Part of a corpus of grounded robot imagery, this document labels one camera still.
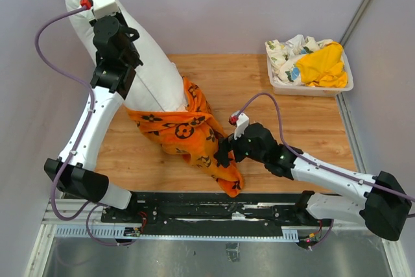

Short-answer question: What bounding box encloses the white plastic bin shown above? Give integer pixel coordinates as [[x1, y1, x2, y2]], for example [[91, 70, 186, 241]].
[[267, 53, 354, 97]]

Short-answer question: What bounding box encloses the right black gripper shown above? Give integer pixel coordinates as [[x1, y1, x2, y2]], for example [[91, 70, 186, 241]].
[[213, 130, 267, 167]]

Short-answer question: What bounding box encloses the orange black-patterned plush pillowcase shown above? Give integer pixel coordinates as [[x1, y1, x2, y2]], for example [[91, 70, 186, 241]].
[[126, 77, 244, 197]]

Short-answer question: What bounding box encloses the yellow and white floral cloth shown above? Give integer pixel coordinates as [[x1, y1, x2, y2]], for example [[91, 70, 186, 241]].
[[265, 34, 349, 88]]

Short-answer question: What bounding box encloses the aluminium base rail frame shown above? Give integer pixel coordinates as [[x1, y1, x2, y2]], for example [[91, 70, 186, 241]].
[[24, 59, 412, 277]]

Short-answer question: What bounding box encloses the right aluminium corner post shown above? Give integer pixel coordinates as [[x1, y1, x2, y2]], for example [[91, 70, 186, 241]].
[[340, 0, 373, 47]]

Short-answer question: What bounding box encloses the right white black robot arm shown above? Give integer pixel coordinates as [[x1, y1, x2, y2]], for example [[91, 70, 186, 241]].
[[214, 123, 413, 241]]

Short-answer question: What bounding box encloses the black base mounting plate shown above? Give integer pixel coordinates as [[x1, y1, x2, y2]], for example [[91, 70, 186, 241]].
[[97, 192, 331, 228]]

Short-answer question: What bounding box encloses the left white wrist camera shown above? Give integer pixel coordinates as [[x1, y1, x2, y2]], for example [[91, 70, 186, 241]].
[[92, 0, 119, 20]]

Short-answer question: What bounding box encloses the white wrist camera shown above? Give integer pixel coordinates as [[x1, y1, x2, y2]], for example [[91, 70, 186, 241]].
[[92, 0, 119, 20], [233, 111, 250, 140]]

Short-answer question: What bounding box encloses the grey slotted cable duct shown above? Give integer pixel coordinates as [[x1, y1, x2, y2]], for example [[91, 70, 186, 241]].
[[55, 221, 299, 242]]

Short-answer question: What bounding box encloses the white pillow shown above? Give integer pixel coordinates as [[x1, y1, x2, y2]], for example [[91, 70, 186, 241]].
[[65, 0, 188, 112]]

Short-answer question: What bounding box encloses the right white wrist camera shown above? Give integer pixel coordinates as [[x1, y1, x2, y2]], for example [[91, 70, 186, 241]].
[[233, 111, 250, 140]]

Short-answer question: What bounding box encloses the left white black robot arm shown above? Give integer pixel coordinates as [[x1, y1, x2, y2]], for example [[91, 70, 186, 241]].
[[44, 13, 142, 223]]

